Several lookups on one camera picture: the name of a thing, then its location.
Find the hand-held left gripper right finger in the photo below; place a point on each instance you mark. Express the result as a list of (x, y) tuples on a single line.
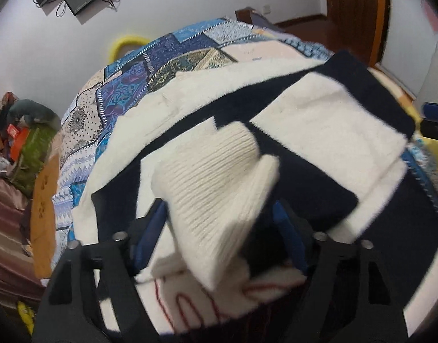
[(287, 234)]

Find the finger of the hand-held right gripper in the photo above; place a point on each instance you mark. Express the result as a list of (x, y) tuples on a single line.
[(436, 128)]

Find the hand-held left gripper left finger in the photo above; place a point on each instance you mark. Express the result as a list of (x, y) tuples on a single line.
[(151, 235)]

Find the white and navy knit sweater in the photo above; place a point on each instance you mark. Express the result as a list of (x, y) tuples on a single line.
[(322, 114)]

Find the yellow cloth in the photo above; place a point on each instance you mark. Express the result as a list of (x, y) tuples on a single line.
[(435, 153)]

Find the green patterned bag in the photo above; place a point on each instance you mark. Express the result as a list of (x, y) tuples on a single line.
[(35, 157)]

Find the maroon striped cloth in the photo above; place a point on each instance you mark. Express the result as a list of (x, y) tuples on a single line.
[(10, 243)]

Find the wooden door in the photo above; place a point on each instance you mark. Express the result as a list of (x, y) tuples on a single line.
[(354, 10)]

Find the small yellow object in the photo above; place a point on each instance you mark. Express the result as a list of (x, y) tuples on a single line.
[(26, 316)]

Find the blue patchwork bed blanket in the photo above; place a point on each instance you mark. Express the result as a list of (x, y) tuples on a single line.
[(140, 78)]

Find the orange box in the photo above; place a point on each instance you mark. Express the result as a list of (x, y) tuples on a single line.
[(18, 139)]

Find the grey cloth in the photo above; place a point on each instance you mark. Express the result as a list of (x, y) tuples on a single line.
[(33, 112)]

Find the wooden bed frame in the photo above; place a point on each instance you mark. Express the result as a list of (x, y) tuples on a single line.
[(253, 16)]

